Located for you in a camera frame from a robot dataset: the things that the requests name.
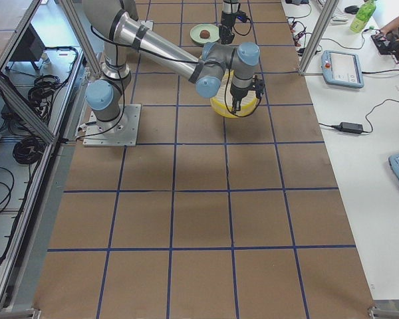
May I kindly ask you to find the teach pendant with red button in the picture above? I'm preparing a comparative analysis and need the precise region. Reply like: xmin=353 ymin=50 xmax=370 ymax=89
xmin=321 ymin=50 xmax=364 ymax=88

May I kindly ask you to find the light green plate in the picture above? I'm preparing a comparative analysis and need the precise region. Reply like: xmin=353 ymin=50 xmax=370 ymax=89
xmin=190 ymin=24 xmax=219 ymax=45

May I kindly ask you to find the black power adapter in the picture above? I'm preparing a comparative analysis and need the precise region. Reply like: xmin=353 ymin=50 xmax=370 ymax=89
xmin=338 ymin=122 xmax=364 ymax=134

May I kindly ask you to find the yellow steamer basket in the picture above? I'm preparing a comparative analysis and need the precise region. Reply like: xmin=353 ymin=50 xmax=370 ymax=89
xmin=210 ymin=71 xmax=258 ymax=118

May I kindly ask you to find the aluminium frame post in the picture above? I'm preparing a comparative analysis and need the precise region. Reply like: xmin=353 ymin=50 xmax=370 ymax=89
xmin=299 ymin=0 xmax=338 ymax=75

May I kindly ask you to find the brown bun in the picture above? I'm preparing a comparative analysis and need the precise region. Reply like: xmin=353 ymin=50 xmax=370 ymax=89
xmin=199 ymin=30 xmax=210 ymax=39

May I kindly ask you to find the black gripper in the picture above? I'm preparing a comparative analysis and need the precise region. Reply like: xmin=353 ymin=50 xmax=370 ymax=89
xmin=230 ymin=85 xmax=249 ymax=115
xmin=219 ymin=25 xmax=235 ymax=44

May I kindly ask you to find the black cable bundle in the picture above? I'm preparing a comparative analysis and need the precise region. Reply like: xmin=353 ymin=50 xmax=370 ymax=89
xmin=12 ymin=136 xmax=44 ymax=165

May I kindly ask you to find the green drink bottle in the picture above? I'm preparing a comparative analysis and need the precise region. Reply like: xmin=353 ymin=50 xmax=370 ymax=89
xmin=349 ymin=0 xmax=376 ymax=33

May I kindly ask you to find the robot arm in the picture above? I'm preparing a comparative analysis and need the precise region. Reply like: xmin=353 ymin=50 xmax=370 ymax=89
xmin=219 ymin=0 xmax=252 ymax=45
xmin=82 ymin=1 xmax=265 ymax=118

